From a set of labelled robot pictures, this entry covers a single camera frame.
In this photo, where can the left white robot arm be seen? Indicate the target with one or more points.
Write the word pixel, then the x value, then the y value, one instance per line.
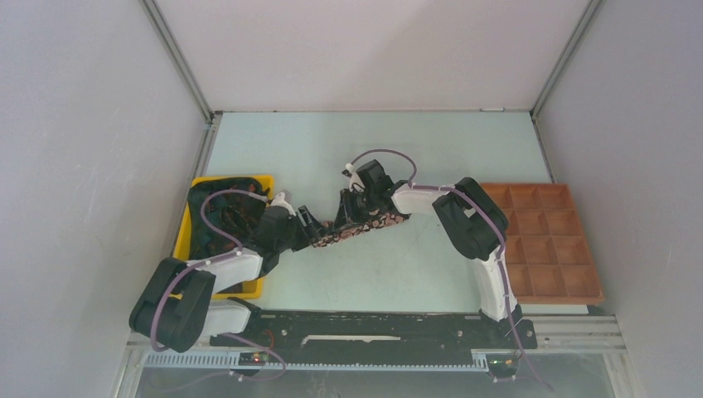
pixel 174 308

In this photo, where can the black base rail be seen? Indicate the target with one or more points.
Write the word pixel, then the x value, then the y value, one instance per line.
pixel 384 338

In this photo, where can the pile of dark ties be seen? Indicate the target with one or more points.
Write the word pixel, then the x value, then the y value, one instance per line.
pixel 219 214

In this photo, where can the white slotted cable duct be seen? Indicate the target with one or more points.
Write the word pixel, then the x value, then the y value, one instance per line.
pixel 246 361

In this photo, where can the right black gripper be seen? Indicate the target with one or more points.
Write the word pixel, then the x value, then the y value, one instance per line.
pixel 346 212

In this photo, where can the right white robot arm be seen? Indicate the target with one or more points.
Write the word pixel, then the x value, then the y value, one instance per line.
pixel 474 224

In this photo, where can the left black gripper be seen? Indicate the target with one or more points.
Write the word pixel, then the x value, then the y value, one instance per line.
pixel 308 233

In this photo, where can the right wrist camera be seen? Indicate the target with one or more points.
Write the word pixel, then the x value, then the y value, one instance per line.
pixel 371 178

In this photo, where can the brown compartment tray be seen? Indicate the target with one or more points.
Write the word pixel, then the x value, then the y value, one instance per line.
pixel 548 257

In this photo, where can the pink rose floral tie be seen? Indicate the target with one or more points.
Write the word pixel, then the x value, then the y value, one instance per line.
pixel 332 234

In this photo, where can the aluminium frame rail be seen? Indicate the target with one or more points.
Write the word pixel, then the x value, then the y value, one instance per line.
pixel 587 334

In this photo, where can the yellow plastic bin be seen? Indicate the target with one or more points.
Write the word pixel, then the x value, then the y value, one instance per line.
pixel 184 241

